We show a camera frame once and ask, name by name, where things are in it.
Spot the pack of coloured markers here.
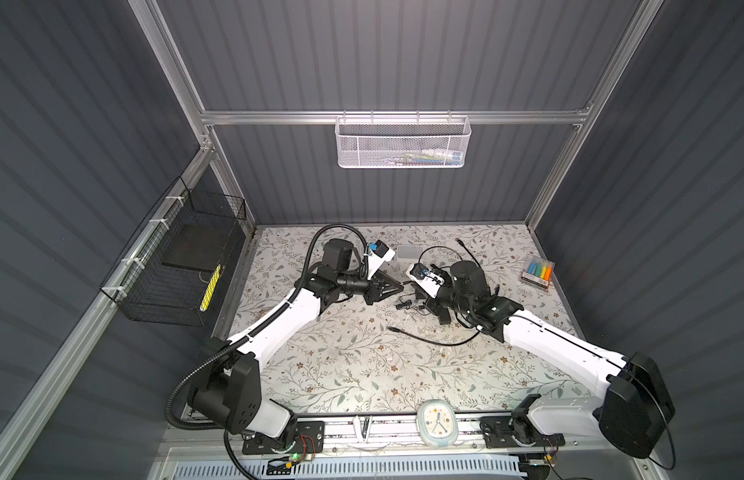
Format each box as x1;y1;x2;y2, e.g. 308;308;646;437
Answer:
521;256;555;291

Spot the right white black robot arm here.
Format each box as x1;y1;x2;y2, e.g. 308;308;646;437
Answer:
406;261;676;459

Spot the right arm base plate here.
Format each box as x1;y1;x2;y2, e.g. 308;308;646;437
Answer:
479;415;566;448

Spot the white ventilated cable duct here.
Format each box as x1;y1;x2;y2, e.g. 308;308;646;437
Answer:
167;453;529;480

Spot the black wire wall basket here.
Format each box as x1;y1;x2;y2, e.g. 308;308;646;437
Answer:
100;180;248;327

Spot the right white network switch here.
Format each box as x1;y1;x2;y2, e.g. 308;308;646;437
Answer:
396;244;425;262

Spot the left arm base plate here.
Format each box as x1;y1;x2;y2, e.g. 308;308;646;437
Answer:
241;420;326;455

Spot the floral patterned table mat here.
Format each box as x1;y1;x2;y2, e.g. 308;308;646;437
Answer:
261;224;589;413

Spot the mint green alarm clock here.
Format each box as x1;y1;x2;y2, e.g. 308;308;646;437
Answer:
416;399;459;448

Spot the long black cable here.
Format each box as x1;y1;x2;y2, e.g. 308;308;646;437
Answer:
387;239;487;348

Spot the black corrugated cable conduit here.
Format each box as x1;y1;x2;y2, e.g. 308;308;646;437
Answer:
164;224;370;480

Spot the white wire mesh basket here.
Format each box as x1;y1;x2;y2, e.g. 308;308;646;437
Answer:
334;115;472;169

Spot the yellow black striped marker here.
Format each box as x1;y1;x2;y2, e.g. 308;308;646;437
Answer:
199;264;223;312

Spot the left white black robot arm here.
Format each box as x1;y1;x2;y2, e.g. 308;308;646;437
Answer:
186;238;403;439

